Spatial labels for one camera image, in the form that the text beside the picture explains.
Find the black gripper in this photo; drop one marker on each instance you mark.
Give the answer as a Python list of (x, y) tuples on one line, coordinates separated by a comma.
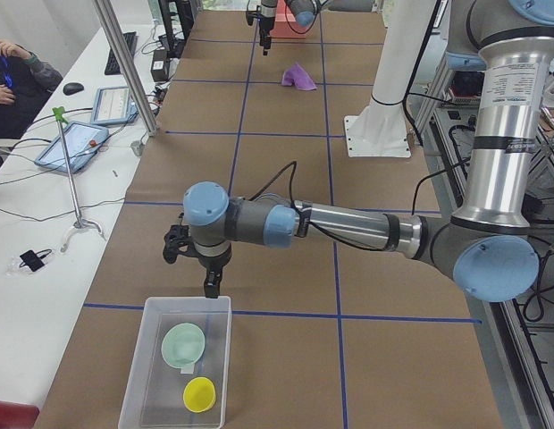
[(212, 264), (264, 23)]

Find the purple cloth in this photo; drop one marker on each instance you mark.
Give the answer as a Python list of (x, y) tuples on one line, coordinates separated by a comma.
[(296, 76)]

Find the mint green bowl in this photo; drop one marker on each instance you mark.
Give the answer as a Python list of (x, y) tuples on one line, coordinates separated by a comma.
[(182, 346)]

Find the yellow plastic cup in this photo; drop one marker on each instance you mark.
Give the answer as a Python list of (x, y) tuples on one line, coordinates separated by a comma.
[(199, 395)]

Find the black power adapter box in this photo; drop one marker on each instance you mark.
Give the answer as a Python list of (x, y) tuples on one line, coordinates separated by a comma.
[(160, 66)]

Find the clear plastic storage box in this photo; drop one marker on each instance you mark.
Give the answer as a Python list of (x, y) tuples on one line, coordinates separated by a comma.
[(153, 396)]

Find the pink plastic bin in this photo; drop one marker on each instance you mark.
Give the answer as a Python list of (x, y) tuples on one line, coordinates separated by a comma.
[(285, 26)]

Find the blue teach pendant far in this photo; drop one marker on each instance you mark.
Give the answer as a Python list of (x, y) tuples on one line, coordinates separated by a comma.
[(113, 106)]

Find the blue teach pendant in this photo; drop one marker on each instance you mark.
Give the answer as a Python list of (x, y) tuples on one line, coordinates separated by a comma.
[(113, 106), (83, 140)]

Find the blue teach pendant near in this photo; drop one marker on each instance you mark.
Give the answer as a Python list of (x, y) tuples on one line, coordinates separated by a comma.
[(83, 140)]

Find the black computer mouse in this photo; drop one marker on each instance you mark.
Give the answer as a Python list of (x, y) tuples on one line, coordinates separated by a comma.
[(72, 88)]

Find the metal stand with green clip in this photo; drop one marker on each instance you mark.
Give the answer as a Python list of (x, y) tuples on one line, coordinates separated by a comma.
[(81, 223)]

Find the seated person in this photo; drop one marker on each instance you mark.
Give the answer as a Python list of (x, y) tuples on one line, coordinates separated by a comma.
[(26, 84)]

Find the red object at corner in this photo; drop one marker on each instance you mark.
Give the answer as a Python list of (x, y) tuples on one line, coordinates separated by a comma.
[(16, 415)]

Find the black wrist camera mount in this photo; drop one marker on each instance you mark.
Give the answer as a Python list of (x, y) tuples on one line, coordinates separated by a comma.
[(177, 242), (252, 15)]

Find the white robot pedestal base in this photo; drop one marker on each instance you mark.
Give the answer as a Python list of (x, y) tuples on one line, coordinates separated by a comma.
[(380, 129)]

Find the aluminium frame post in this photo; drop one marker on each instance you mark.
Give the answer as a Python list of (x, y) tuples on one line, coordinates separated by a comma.
[(116, 41)]

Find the black small device with strap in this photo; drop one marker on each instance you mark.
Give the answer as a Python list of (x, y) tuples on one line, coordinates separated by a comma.
[(34, 260)]

